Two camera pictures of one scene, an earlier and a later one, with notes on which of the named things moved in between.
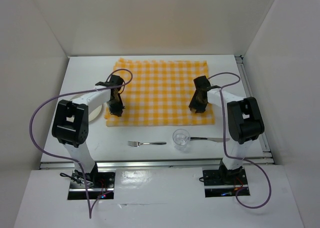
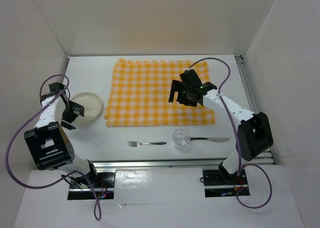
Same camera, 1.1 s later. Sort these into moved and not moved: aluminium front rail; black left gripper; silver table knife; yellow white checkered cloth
Moved: black left gripper
Not moved: yellow white checkered cloth; aluminium front rail; silver table knife
